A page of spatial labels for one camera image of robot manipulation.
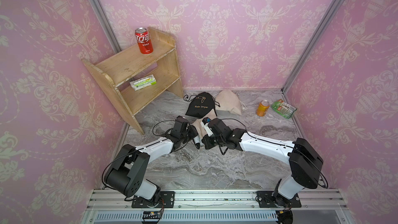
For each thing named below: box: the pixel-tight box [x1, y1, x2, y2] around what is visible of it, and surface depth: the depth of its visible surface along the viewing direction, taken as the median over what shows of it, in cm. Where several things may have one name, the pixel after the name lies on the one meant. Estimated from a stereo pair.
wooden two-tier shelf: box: [81, 26, 184, 136], surface depth 85 cm
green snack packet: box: [271, 99, 297, 119], surface depth 110 cm
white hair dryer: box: [193, 134, 205, 150], surface depth 87 cm
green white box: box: [129, 74, 158, 91], surface depth 93 cm
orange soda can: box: [256, 99, 270, 117], surface depth 102 cm
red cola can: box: [134, 26, 154, 55], surface depth 74 cm
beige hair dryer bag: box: [215, 89, 242, 116], surface depth 108 cm
